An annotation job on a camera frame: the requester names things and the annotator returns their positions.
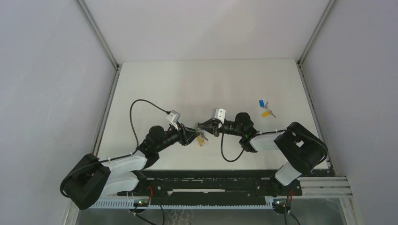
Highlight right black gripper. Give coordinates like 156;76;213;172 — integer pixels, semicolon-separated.
198;117;244;137

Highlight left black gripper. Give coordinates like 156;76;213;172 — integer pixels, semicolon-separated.
155;122;199;153

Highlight metal key organizer ring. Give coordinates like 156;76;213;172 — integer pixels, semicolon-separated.
193;122;209;147

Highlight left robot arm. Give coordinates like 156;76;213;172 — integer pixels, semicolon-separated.
60;123;200;210

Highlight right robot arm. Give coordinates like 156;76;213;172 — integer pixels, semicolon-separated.
197;109;328;195

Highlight blue tagged key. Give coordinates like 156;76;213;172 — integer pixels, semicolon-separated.
259;100;268;110

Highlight yellow tagged key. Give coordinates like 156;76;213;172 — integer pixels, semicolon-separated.
261;110;276;118

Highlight left green circuit board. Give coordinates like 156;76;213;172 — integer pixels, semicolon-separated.
133;200;150;208

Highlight green circuit board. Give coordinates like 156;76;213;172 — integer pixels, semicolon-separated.
272;199;292;214
133;200;150;208

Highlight right green circuit board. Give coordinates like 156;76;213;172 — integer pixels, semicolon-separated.
272;199;292;214

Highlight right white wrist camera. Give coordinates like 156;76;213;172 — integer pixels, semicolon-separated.
213;108;226;123

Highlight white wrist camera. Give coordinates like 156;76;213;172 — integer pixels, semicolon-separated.
166;110;181;130
213;108;226;123

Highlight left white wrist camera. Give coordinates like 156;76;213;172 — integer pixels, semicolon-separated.
166;110;181;130

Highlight right black camera cable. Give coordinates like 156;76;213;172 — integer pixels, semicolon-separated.
221;128;293;163

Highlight black camera cable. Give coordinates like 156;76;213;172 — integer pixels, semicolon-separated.
60;99;172;199
221;128;293;163

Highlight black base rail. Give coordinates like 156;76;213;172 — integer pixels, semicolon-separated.
117;170;303;205

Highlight white slotted cable duct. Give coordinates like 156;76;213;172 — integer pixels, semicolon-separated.
90;198;274;210

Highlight left black camera cable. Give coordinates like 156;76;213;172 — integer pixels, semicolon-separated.
60;99;172;199

